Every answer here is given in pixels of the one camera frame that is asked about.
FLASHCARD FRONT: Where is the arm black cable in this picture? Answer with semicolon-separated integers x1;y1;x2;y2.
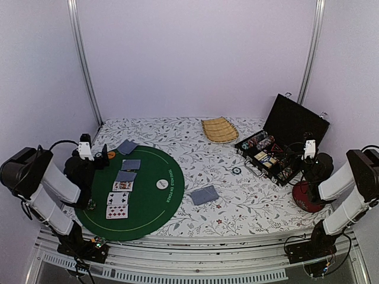
11;139;79;221
282;141;314;184

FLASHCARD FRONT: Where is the woven bamboo tray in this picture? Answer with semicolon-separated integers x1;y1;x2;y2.
201;117;239;144

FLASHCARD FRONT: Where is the blue patterned card deck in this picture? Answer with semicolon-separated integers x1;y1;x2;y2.
190;185;219;205

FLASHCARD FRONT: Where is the round green poker mat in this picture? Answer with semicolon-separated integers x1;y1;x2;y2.
75;146;185;241

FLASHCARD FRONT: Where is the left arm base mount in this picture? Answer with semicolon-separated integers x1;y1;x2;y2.
56;221;109;264

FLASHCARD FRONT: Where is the clubs face-up card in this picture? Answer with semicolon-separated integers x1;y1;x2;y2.
107;192;129;205

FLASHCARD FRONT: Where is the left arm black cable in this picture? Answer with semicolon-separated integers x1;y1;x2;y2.
11;139;79;221

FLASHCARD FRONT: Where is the poker chip stack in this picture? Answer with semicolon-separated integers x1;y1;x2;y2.
86;199;97;211

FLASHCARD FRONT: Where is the aluminium frame post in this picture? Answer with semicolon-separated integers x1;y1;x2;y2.
67;0;104;127
297;0;326;105

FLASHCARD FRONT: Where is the right aluminium frame post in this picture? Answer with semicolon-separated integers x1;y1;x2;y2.
297;0;326;105

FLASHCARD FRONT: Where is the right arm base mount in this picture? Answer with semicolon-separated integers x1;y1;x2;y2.
284;221;337;278

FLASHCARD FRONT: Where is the black poker chip case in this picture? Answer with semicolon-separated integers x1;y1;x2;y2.
235;94;330;186

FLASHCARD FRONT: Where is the orange big blind button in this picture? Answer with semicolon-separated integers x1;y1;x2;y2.
107;151;115;159

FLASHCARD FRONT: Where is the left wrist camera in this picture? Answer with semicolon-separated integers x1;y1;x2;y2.
77;133;94;161

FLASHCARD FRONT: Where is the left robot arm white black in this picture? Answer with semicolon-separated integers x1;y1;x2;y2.
1;142;110;257

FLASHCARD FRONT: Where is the king face-up card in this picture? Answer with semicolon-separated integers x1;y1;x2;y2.
113;182;134;192

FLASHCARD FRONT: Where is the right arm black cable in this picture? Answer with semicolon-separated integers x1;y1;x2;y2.
282;141;314;184

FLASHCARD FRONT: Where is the blue card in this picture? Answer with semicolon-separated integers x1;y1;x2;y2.
117;140;138;155

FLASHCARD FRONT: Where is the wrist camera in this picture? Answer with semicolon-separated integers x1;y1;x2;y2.
301;132;316;160
77;133;94;161

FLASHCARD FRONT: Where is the white dealer button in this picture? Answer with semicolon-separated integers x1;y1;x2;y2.
156;179;169;190

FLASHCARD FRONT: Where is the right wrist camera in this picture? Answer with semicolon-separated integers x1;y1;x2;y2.
301;132;316;160

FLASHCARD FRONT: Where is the eight of diamonds card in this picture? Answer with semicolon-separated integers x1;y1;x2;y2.
106;205;129;220

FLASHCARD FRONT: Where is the face-down card slot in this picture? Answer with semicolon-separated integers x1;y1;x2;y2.
115;170;137;182
121;159;141;171

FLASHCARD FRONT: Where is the red floral round cushion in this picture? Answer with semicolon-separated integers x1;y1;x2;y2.
292;181;325;213

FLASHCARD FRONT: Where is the left aluminium frame post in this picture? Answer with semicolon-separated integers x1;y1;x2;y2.
67;0;104;127

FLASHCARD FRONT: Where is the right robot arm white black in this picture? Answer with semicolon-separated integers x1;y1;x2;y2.
292;145;378;258

